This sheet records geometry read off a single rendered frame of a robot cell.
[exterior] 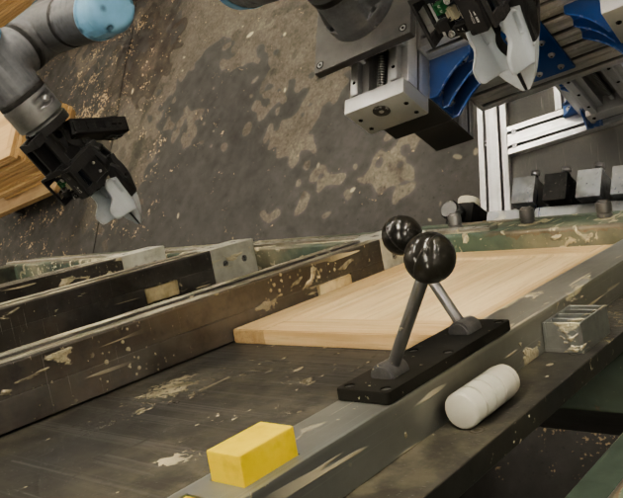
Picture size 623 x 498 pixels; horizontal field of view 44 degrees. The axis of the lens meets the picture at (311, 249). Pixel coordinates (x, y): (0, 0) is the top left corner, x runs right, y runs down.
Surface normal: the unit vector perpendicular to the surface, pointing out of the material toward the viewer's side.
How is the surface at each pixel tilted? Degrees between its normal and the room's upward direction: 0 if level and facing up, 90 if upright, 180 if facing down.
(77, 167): 90
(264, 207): 0
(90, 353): 90
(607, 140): 0
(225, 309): 90
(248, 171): 0
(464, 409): 31
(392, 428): 90
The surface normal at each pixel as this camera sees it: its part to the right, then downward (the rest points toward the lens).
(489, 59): 0.66, -0.10
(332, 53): -0.63, -0.33
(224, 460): -0.63, 0.20
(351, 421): -0.17, -0.98
